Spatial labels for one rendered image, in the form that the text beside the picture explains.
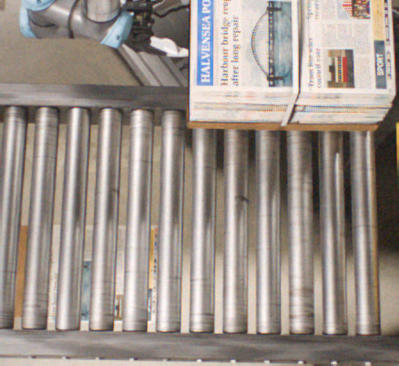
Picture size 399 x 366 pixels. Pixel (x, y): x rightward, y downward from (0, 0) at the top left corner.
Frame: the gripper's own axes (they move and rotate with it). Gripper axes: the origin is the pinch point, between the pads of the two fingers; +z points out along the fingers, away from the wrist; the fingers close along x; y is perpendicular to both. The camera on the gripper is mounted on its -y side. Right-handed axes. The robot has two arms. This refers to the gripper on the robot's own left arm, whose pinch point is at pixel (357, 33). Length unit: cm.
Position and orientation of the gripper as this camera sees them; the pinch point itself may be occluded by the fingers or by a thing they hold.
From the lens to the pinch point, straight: 187.9
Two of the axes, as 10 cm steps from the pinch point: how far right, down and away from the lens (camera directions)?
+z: -10.0, -0.1, -0.2
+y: 0.2, -2.7, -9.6
